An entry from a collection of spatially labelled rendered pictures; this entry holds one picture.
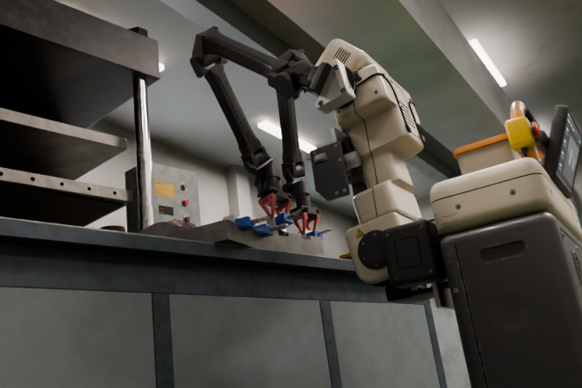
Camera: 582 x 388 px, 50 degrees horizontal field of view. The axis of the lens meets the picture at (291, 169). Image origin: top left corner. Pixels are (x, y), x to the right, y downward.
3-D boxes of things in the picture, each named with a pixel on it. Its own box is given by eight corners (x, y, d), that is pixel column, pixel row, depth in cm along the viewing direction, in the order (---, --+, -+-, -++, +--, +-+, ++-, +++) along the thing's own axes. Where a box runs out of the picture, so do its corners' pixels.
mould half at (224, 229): (273, 254, 186) (268, 218, 190) (228, 238, 164) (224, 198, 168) (136, 286, 204) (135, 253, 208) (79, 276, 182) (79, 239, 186)
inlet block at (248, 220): (274, 229, 171) (272, 210, 173) (266, 225, 167) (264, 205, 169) (233, 239, 176) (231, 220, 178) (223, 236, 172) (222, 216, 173)
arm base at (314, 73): (326, 61, 166) (346, 77, 176) (302, 54, 171) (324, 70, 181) (313, 91, 166) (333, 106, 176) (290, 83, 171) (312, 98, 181)
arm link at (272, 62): (184, 29, 195) (208, 18, 201) (189, 67, 204) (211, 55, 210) (294, 80, 172) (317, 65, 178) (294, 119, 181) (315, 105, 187)
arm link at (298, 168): (277, 63, 227) (296, 62, 235) (266, 65, 230) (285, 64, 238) (291, 181, 232) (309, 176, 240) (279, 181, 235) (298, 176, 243)
